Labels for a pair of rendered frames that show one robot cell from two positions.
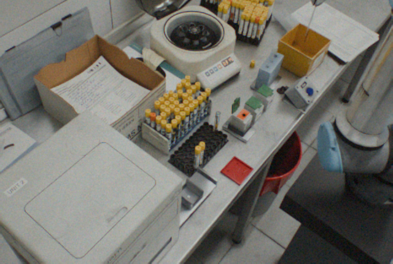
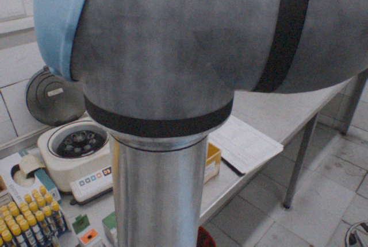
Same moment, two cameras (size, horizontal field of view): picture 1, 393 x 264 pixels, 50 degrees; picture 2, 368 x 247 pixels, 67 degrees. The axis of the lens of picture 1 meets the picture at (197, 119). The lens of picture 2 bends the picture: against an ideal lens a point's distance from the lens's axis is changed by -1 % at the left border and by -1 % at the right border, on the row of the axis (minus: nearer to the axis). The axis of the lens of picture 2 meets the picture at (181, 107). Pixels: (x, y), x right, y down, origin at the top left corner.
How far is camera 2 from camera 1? 0.69 m
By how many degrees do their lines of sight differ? 21
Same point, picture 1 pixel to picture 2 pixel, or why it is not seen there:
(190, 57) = (60, 165)
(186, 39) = (68, 146)
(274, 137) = not seen: outside the picture
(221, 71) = (100, 180)
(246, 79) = not seen: hidden behind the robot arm
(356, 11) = (264, 123)
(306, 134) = (247, 239)
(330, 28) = (234, 139)
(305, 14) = not seen: hidden behind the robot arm
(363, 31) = (267, 142)
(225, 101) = (95, 215)
